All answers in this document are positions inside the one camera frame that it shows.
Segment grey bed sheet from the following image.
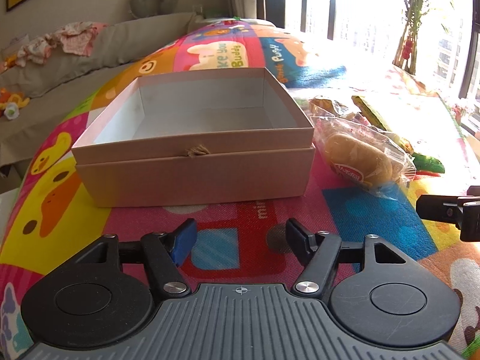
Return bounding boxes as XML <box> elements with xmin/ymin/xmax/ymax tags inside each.
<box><xmin>0</xmin><ymin>64</ymin><xmax>129</xmax><ymax>166</ymax></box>

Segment colourful cartoon play mat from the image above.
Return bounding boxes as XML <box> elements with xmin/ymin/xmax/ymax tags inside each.
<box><xmin>1</xmin><ymin>19</ymin><xmax>479</xmax><ymax>359</ymax></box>

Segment pink white baby clothes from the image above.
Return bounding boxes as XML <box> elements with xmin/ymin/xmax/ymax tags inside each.
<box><xmin>14</xmin><ymin>21</ymin><xmax>108</xmax><ymax>68</ymax></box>

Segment yellow orange baby toy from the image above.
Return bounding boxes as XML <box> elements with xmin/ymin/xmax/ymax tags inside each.
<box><xmin>0</xmin><ymin>88</ymin><xmax>30</xmax><ymax>120</ymax></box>

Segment pink volcano snack package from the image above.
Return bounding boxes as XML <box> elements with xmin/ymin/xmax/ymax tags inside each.
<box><xmin>308</xmin><ymin>97</ymin><xmax>357</xmax><ymax>120</ymax></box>

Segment green yellow snack packet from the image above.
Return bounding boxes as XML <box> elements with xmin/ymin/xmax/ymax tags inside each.
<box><xmin>352</xmin><ymin>95</ymin><xmax>445</xmax><ymax>174</ymax></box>

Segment grey neck pillow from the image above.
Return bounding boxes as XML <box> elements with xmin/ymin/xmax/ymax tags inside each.
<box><xmin>129</xmin><ymin>0</ymin><xmax>178</xmax><ymax>19</ymax></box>

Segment pink cardboard box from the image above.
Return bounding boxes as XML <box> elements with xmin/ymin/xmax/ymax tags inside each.
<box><xmin>72</xmin><ymin>67</ymin><xmax>314</xmax><ymax>207</ymax></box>

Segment grey long pillow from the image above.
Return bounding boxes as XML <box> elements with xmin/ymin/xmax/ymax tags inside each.
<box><xmin>1</xmin><ymin>12</ymin><xmax>194</xmax><ymax>98</ymax></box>

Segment packaged small bread bun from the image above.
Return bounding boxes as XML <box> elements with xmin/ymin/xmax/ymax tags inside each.
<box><xmin>313</xmin><ymin>116</ymin><xmax>416</xmax><ymax>200</ymax></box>

